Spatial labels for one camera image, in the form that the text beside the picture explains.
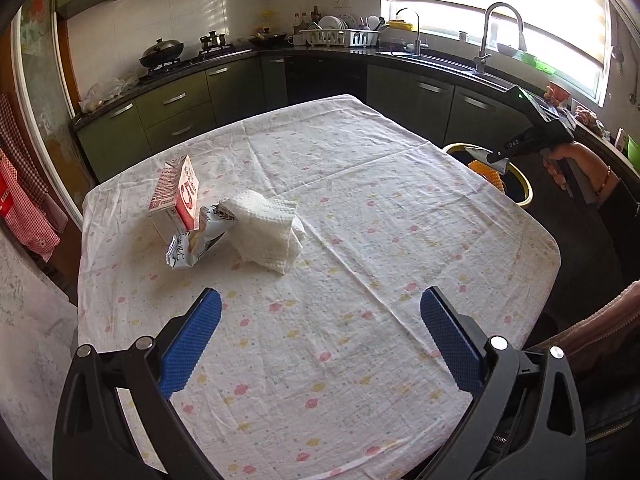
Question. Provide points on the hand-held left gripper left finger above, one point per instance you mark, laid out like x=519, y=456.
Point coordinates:
x=192, y=345

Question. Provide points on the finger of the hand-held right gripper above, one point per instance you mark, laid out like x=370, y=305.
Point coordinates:
x=492, y=159

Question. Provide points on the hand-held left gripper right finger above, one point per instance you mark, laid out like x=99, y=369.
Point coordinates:
x=452, y=340

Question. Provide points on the orange mesh sponge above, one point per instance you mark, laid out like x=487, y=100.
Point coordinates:
x=487, y=176

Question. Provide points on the black bin with yellow rim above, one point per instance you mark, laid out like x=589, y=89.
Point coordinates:
x=522, y=190

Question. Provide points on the person's right hand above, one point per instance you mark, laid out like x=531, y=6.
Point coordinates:
x=586, y=157

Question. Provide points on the red cup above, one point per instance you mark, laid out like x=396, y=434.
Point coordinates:
x=557, y=92

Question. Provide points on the green plastic item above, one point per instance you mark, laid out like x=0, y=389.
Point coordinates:
x=537, y=63

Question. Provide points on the white bowl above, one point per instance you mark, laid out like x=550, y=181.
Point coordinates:
x=507, y=50

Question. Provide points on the tall steel kitchen faucet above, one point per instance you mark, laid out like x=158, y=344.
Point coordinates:
x=482, y=55

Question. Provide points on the silver snack wrapper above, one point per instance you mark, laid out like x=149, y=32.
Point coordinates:
x=192, y=247

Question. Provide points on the steel kitchen sink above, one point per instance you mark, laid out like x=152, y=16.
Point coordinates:
x=440, y=62

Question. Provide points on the white folded cloth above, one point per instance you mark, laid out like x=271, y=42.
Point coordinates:
x=265, y=230

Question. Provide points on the small steel faucet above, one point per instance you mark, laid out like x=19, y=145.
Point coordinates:
x=417, y=35

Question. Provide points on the person's pink jacket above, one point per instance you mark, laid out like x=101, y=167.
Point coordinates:
x=600, y=325

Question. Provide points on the white floral tablecloth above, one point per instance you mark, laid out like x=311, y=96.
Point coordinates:
x=325, y=260

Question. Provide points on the red and white milk carton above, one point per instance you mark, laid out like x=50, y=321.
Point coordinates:
x=175, y=190

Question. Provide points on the yellow sponge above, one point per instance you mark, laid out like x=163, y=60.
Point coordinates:
x=402, y=24

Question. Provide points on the person's dark trousers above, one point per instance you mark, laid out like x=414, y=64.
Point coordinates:
x=615, y=410

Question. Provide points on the black built-in appliance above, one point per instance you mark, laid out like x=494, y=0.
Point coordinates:
x=325, y=80

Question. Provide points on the white dish rack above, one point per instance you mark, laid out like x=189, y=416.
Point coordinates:
x=340, y=37

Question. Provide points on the red checkered apron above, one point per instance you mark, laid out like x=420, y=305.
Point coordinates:
x=30, y=210

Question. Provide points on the group of sauce bottles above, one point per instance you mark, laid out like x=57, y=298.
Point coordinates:
x=307, y=19

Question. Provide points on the green lower kitchen cabinets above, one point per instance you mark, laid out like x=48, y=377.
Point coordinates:
x=175, y=110

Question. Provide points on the dark frying pan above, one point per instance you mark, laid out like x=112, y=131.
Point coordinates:
x=267, y=38

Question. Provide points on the clear plastic bag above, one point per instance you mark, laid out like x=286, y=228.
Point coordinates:
x=107, y=92

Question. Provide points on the gas stove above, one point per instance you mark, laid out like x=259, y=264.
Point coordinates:
x=200, y=60

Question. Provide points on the black wok with lid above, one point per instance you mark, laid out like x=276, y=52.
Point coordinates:
x=160, y=52

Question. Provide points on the wooden glass door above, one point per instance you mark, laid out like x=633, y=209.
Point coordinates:
x=45, y=85

